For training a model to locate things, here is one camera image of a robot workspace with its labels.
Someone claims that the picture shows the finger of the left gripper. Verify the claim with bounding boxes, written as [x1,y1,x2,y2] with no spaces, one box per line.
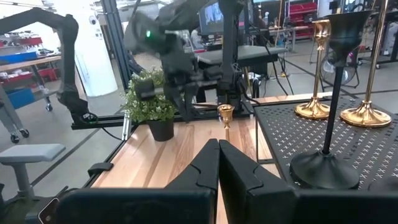
[169,87,187,121]
[185,85,200,121]

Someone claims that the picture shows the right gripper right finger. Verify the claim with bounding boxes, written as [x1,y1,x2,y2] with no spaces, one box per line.
[219,139,298,224]

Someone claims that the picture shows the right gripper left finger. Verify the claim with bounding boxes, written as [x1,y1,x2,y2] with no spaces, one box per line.
[164,139,220,191]

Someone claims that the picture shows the black candlestick holder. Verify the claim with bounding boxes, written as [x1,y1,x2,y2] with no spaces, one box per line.
[289,10,374,190]

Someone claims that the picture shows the tall gold candlestick holder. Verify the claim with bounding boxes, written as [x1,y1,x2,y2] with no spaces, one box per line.
[294,19,332,121]
[339,0,393,129]

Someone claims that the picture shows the artificial green potted plant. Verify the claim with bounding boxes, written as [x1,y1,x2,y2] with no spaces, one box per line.
[122,66,178,142]

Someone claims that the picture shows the short gold candlestick holder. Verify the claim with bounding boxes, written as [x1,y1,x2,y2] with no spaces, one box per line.
[216,103,236,141]

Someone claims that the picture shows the blue screen computer monitor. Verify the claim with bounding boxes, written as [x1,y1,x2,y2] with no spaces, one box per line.
[198,1,225,35]

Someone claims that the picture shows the grey desk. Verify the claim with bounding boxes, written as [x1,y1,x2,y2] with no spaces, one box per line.
[196,44,289,77]

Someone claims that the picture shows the black perforated metal shelf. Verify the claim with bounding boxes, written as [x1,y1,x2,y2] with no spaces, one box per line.
[253,94,398,191]

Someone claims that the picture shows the white building column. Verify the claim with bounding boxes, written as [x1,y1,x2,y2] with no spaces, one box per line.
[54,0,119,98]

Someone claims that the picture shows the black table clamp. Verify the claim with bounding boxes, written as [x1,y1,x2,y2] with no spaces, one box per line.
[87,161,114,177]

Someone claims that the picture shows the red storage bins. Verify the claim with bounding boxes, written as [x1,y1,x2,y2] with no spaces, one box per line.
[288,1,318,21]

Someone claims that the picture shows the wooden workbench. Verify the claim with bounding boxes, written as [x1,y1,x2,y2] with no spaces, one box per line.
[0,54,63,144]

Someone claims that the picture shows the grey padded stool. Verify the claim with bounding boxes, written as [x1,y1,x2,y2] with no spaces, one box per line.
[0,142,67,198]

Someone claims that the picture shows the blue storage bin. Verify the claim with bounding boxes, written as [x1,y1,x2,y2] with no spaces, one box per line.
[0,51,40,65]
[6,87,37,110]

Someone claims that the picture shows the silver metal post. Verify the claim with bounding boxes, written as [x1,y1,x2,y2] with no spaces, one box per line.
[122,112,132,141]

